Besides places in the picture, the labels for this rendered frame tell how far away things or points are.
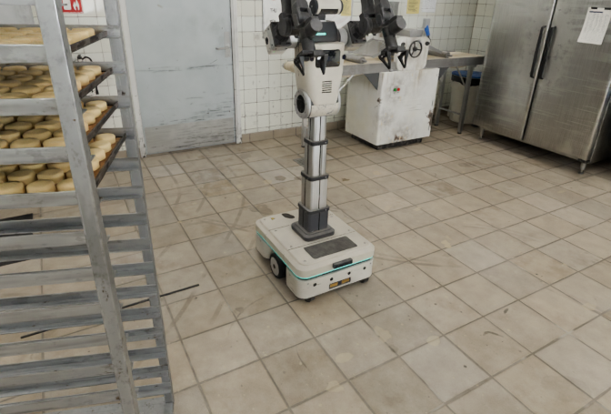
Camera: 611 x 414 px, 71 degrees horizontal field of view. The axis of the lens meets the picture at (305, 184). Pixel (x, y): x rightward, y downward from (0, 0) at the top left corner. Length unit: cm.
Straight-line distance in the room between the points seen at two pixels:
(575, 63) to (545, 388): 331
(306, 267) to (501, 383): 106
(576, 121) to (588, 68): 49
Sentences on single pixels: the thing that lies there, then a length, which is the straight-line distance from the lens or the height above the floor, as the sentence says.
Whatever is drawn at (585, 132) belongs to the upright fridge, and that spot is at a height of 44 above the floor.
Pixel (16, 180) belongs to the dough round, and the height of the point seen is 124.
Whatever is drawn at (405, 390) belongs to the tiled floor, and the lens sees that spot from 217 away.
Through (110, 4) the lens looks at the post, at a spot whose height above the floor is 157.
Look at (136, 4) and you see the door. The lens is 452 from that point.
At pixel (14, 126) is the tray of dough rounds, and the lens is 110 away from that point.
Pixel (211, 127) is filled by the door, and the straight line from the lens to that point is 486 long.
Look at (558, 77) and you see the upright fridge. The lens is 502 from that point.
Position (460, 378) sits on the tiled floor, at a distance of 229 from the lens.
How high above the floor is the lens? 161
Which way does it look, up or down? 24 degrees down
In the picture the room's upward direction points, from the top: 2 degrees clockwise
